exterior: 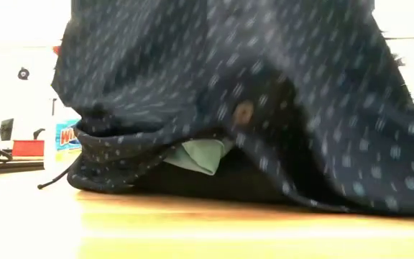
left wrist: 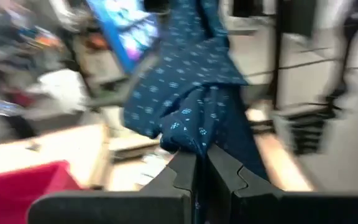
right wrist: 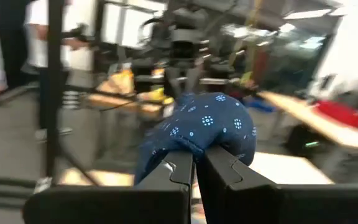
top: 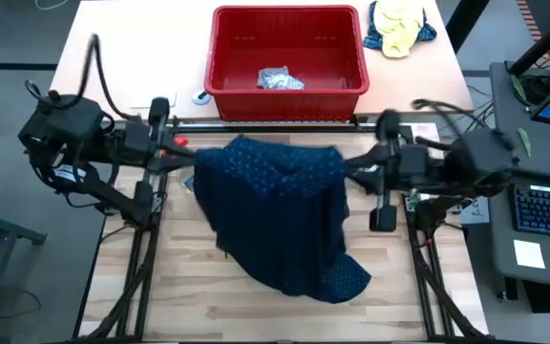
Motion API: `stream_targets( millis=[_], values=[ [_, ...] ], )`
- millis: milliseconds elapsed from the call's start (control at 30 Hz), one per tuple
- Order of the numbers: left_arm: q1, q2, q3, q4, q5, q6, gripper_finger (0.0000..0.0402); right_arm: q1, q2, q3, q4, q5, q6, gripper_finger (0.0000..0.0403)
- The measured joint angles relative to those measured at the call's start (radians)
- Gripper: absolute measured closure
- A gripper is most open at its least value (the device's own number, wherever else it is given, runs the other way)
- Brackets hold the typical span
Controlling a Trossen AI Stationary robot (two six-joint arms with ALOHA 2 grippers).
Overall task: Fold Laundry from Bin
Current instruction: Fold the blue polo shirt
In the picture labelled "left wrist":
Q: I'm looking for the dark blue patterned garment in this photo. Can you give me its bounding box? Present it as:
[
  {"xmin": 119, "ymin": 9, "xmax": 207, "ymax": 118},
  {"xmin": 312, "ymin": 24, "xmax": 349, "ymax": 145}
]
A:
[{"xmin": 122, "ymin": 0, "xmax": 270, "ymax": 224}]

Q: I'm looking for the monitor with blue screen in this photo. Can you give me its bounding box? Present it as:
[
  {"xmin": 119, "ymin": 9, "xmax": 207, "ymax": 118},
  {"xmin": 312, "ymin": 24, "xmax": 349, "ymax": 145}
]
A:
[{"xmin": 85, "ymin": 0, "xmax": 162, "ymax": 74}]

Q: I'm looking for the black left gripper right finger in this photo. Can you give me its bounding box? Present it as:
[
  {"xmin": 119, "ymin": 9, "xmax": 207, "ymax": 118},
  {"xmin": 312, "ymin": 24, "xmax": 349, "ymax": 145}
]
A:
[{"xmin": 206, "ymin": 144, "xmax": 358, "ymax": 224}]

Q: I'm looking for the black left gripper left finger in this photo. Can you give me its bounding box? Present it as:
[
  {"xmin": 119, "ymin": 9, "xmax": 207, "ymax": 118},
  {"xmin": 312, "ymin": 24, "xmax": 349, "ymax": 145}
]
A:
[{"xmin": 27, "ymin": 151, "xmax": 198, "ymax": 224}]

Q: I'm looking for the red plastic laundry bin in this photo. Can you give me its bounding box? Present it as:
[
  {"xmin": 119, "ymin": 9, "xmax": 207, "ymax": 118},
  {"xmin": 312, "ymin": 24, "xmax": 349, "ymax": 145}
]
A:
[{"xmin": 0, "ymin": 160, "xmax": 84, "ymax": 224}]

